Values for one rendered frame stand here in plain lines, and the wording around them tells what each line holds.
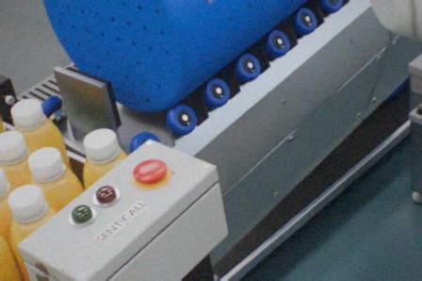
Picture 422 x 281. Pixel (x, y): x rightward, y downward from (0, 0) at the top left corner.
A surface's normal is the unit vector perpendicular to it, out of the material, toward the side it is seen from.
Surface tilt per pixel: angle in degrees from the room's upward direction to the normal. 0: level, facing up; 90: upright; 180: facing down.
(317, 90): 71
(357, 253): 0
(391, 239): 0
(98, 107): 90
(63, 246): 0
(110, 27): 90
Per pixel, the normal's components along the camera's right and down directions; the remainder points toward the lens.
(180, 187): -0.16, -0.79
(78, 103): -0.64, 0.54
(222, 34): 0.76, 0.39
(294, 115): 0.65, 0.02
